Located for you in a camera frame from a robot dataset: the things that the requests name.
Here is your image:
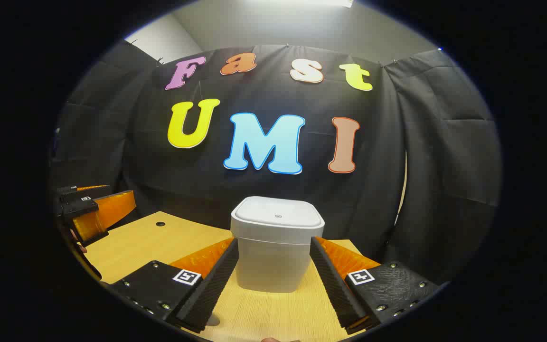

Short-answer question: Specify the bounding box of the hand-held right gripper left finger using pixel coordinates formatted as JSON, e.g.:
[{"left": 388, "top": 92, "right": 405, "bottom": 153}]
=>
[{"left": 110, "top": 237, "right": 240, "bottom": 334}]

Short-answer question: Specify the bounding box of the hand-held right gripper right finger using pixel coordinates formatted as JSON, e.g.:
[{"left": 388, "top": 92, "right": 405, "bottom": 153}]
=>
[{"left": 309, "top": 236, "right": 440, "bottom": 335}]

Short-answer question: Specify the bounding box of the white desktop garbage bin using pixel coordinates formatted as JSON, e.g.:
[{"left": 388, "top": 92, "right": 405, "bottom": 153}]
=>
[{"left": 230, "top": 196, "right": 325, "bottom": 294}]

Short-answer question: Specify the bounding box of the wooden desktop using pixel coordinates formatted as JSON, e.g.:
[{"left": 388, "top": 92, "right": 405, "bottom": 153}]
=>
[{"left": 84, "top": 211, "right": 383, "bottom": 342}]

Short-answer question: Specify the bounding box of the black backdrop cloth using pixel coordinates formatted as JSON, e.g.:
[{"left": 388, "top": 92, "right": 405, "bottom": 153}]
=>
[{"left": 50, "top": 40, "right": 502, "bottom": 285}]

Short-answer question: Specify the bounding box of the long ceiling light panel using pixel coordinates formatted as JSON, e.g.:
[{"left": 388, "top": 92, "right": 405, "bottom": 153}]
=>
[{"left": 273, "top": 0, "right": 355, "bottom": 9}]

